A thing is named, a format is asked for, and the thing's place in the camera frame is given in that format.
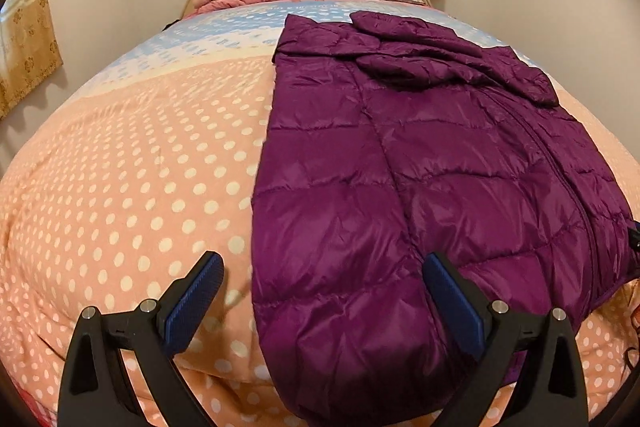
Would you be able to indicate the purple hooded puffer jacket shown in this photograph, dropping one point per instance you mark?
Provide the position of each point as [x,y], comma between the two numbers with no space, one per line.
[375,182]

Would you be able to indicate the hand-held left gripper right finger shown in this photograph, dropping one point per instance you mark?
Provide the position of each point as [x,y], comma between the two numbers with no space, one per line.
[457,307]

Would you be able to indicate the beige floral curtain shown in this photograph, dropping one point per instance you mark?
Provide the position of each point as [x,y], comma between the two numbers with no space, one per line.
[25,42]

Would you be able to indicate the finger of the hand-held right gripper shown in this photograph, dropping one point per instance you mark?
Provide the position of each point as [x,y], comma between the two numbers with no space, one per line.
[636,234]

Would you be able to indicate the polka dot quilt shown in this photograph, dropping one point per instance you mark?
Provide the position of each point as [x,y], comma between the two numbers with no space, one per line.
[125,157]

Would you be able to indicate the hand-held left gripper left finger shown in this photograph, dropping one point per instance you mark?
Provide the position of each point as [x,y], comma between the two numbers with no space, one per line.
[195,302]

